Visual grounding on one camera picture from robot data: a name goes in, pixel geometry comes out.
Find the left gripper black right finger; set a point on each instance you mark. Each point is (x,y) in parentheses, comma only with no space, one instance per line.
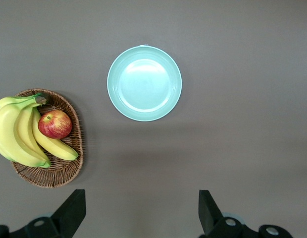
(210,218)

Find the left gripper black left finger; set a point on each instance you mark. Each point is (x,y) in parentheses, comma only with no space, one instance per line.
(69,218)

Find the mint green round plate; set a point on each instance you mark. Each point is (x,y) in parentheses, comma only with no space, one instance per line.
(143,84)

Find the brown wicker basket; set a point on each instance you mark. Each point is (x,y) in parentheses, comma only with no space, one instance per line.
(57,173)

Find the red apple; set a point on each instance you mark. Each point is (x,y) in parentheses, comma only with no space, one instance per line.
(54,124)

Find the yellow banana bunch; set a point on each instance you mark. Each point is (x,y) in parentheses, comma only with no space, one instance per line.
(10,134)

